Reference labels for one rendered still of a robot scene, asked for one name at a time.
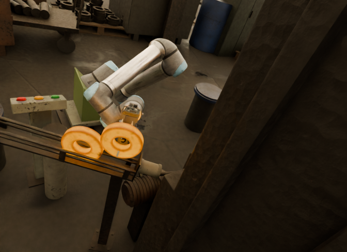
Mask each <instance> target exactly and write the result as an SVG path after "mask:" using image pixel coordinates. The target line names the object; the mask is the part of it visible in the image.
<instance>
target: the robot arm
mask: <svg viewBox="0 0 347 252"><path fill-rule="evenodd" d="M157 59H162V61H161V62H160V63H158V64H156V65H154V66H153V67H151V68H149V69H147V70H145V69H146V68H147V67H149V66H150V65H151V64H152V63H153V62H155V61H156V60H157ZM186 68H187V63H186V62H185V60H184V58H183V57H182V55H181V53H180V52H179V50H178V49H177V47H176V45H175V44H174V43H172V42H171V41H169V40H167V39H163V38H157V39H154V40H152V41H151V42H150V43H149V47H148V48H146V49H145V50H144V51H142V52H141V53H139V54H138V55H137V56H135V57H134V58H133V59H131V60H130V61H129V62H127V63H126V64H125V65H124V66H122V67H121V68H120V69H119V68H118V67H117V66H116V65H115V64H114V63H113V62H112V61H108V62H106V63H105V64H103V65H102V66H100V67H99V68H97V69H96V70H94V71H93V72H92V73H90V74H86V75H83V76H81V80H82V82H83V83H84V85H85V86H86V87H87V90H86V91H85V92H84V97H85V98H86V99H87V101H88V102H89V103H90V104H91V105H92V107H93V108H94V109H95V110H96V111H97V112H98V114H99V115H100V122H101V124H102V125H103V126H104V127H105V128H106V127H107V126H108V125H109V124H112V123H115V122H124V123H128V124H131V125H133V126H135V127H136V128H137V129H138V127H137V122H138V120H139V119H140V118H141V116H142V115H143V114H144V113H143V109H144V107H145V105H144V101H143V99H142V98H141V97H139V96H136V93H137V92H138V91H141V90H143V89H145V88H147V87H149V86H151V85H153V84H155V83H157V82H159V81H161V80H163V79H165V78H167V77H169V76H172V75H173V77H177V76H178V75H180V74H181V73H182V72H183V71H184V70H185V69H186ZM144 70H145V71H144ZM143 71H144V72H143ZM113 96H114V98H115V99H116V100H117V102H118V103H119V104H120V105H118V106H116V105H115V104H114V102H113V101H112V100H111V98H112V97H113ZM117 142H118V143H119V144H122V145H127V144H128V142H129V141H128V140H127V139H126V138H123V137H118V139H117Z"/></svg>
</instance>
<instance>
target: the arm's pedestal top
mask: <svg viewBox="0 0 347 252"><path fill-rule="evenodd" d="M64 111H65V113H66V115H67V118H68V120H69V122H70V124H71V127H75V126H84V127H89V126H93V125H100V124H101V122H100V120H94V121H83V122H81V119H80V116H79V114H78V111H77V109H76V106H75V103H74V100H71V101H67V109H64Z"/></svg>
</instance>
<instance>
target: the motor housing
mask: <svg viewBox="0 0 347 252"><path fill-rule="evenodd" d="M162 179H163V176H159V178H158V179H156V178H154V177H152V176H148V175H144V174H143V176H142V177H139V176H136V177H135V178H134V180H133V182H131V181H128V180H125V181H124V182H123V185H122V187H121V192H122V196H123V200H124V202H125V203H126V205H128V206H130V207H131V208H132V207H133V211H132V214H131V217H130V220H129V223H128V226H127V229H128V231H129V233H130V235H131V237H132V240H133V242H136V241H137V240H138V237H139V235H140V232H141V230H142V228H143V225H144V223H145V220H146V218H147V215H148V213H149V211H150V208H151V206H152V203H153V201H154V198H155V196H156V193H157V191H158V189H159V186H160V184H161V181H162Z"/></svg>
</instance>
